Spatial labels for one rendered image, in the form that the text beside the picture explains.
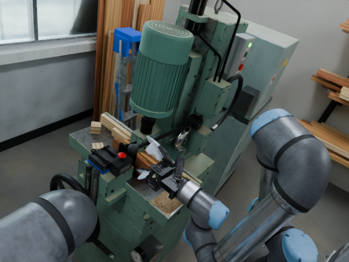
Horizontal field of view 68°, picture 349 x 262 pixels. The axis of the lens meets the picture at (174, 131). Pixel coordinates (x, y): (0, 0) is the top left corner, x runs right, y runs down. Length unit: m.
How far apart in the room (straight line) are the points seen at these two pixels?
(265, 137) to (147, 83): 0.45
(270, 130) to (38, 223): 0.52
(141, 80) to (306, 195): 0.62
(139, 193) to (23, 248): 0.64
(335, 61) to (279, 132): 2.45
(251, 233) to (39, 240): 0.47
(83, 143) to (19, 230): 0.79
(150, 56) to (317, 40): 2.38
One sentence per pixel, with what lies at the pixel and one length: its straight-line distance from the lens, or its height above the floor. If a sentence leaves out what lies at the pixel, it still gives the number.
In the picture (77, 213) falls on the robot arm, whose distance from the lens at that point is 0.49.
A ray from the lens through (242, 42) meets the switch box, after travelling 1.10.
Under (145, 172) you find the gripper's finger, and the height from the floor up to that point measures 1.03.
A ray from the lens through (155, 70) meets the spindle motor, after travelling 0.90.
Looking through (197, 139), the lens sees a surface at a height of 1.05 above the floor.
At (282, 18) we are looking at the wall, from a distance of 3.11.
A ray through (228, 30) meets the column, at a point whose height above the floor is 1.49.
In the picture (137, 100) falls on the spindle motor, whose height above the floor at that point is 1.21.
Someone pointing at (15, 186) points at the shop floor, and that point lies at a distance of 2.30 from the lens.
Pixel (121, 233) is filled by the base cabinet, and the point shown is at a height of 0.59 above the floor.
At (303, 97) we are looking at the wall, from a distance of 3.18.
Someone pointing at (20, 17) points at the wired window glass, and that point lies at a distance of 2.28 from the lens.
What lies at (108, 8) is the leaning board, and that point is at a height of 1.17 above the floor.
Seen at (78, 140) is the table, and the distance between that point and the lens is 1.24.
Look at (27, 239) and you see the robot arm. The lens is 0.47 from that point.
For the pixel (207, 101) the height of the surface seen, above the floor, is 1.22.
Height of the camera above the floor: 1.68
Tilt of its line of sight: 33 degrees down
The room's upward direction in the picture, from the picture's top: 17 degrees clockwise
